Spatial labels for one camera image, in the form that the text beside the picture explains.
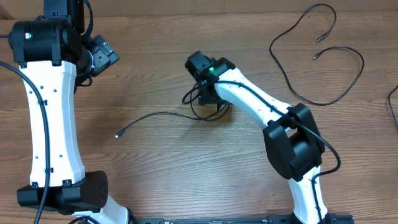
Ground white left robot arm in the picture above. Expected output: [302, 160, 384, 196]
[8, 1, 134, 224]

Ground thin black cable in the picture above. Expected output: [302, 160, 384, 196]
[269, 3, 365, 107]

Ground black USB cable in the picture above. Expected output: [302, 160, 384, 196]
[114, 83, 231, 139]

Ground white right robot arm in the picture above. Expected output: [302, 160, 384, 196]
[185, 51, 328, 223]

